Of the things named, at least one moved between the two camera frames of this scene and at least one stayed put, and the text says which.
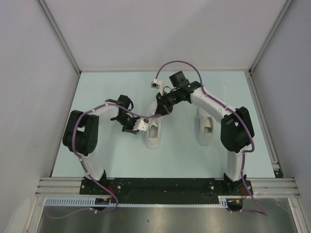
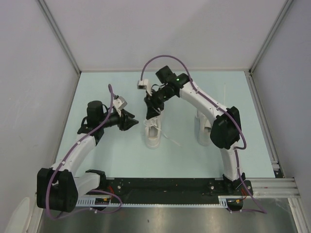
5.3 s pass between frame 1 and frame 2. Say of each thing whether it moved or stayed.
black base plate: stayed
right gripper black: moved
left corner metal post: stayed
